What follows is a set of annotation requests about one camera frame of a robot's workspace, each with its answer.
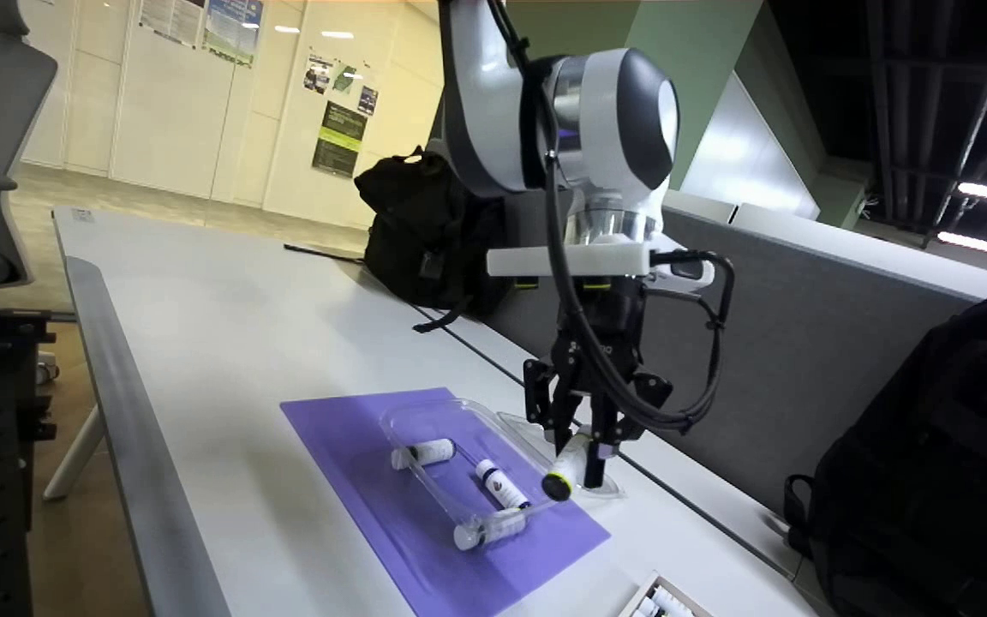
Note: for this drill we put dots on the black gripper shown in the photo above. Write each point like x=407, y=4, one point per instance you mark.
x=598, y=361

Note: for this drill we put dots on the white vial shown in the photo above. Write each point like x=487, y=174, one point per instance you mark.
x=493, y=531
x=567, y=474
x=423, y=454
x=500, y=486

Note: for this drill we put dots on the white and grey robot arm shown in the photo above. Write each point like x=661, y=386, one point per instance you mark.
x=596, y=137

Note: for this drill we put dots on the clear plastic tray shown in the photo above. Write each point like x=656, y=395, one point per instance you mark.
x=411, y=515

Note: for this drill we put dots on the white vial front in tray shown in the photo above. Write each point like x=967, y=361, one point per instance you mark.
x=493, y=531

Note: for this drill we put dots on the purple mat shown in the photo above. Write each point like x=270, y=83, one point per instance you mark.
x=325, y=420

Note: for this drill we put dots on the box of white vials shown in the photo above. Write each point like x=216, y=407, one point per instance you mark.
x=661, y=597

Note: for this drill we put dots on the black backpack far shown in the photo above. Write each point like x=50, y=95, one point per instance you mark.
x=431, y=239

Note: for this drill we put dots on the black backpack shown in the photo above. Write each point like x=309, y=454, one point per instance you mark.
x=431, y=239
x=896, y=509

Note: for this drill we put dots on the black backpack near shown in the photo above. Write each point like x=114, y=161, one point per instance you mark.
x=896, y=509

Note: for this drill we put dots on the green and black wall poster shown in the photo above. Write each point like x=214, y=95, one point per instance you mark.
x=341, y=141

